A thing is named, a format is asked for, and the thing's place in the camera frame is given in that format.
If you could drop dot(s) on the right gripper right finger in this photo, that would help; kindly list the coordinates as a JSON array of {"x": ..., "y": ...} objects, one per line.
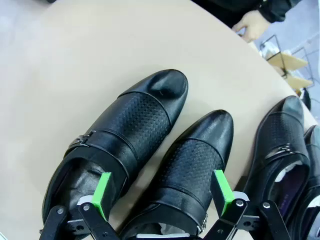
[{"x": 240, "y": 220}]

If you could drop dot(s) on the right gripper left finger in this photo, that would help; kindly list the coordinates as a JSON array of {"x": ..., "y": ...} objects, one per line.
[{"x": 75, "y": 225}]

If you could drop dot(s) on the person's left forearm black sleeve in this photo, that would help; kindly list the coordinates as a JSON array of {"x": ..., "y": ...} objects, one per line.
[{"x": 280, "y": 10}]

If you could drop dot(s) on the black buckle shoe dented toe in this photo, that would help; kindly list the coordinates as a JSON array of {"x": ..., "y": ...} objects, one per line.
[{"x": 140, "y": 117}]

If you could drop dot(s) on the person's left hand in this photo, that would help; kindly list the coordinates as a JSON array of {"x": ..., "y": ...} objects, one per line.
[{"x": 252, "y": 25}]

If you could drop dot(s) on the person's torso black jacket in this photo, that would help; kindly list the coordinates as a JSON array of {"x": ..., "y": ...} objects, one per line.
[{"x": 225, "y": 8}]

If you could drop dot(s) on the black leather buckle shoe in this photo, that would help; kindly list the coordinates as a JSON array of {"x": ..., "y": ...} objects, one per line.
[
  {"x": 282, "y": 130},
  {"x": 313, "y": 160},
  {"x": 195, "y": 155}
]

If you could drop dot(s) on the white paper shoe stuffing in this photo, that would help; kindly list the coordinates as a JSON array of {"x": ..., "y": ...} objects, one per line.
[
  {"x": 315, "y": 203},
  {"x": 172, "y": 228},
  {"x": 282, "y": 175}
]

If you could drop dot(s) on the brown cardboard panel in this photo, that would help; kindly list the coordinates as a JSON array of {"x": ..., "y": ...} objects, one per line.
[
  {"x": 298, "y": 81},
  {"x": 292, "y": 61}
]

